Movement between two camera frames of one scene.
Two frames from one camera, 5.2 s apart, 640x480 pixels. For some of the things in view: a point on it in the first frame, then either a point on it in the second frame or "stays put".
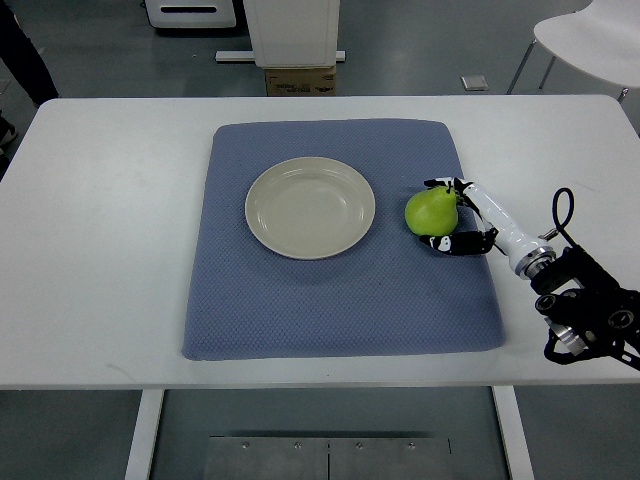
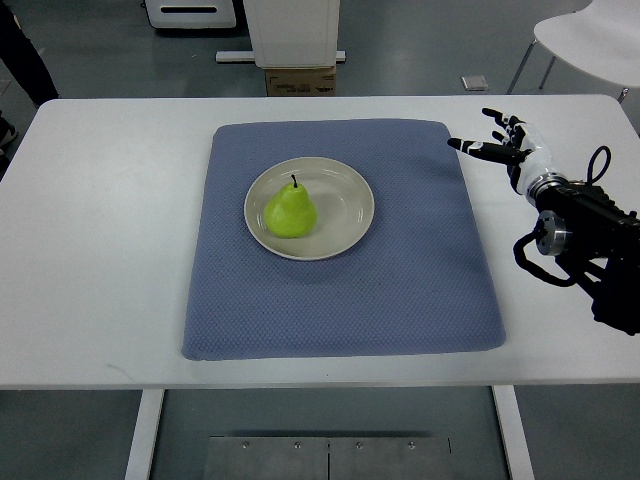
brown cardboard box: (301, 82) stays put
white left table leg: (139, 460) stays put
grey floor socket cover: (474, 83) stays put
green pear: (434, 211) → (290, 213)
